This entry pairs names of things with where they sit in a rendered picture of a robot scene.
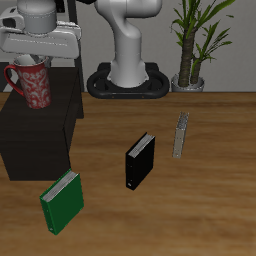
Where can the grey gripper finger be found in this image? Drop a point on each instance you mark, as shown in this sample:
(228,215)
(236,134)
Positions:
(47,62)

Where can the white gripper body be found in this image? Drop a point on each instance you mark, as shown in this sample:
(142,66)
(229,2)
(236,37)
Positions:
(43,42)

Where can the red patterned mug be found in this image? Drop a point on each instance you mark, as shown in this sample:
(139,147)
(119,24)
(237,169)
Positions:
(35,86)

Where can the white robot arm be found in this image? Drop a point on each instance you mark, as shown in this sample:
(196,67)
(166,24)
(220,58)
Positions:
(128,50)

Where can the dark brown desk caddy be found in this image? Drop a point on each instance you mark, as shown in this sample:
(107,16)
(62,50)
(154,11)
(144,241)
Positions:
(33,140)

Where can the black book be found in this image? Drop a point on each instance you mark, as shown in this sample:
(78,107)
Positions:
(140,165)

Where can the pot plant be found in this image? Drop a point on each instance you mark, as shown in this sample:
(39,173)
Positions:
(186,50)

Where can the green book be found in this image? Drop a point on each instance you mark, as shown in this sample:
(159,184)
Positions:
(65,203)

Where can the grey book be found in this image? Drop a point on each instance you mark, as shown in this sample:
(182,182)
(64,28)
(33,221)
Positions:
(180,136)

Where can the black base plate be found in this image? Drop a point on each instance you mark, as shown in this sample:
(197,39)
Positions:
(96,88)

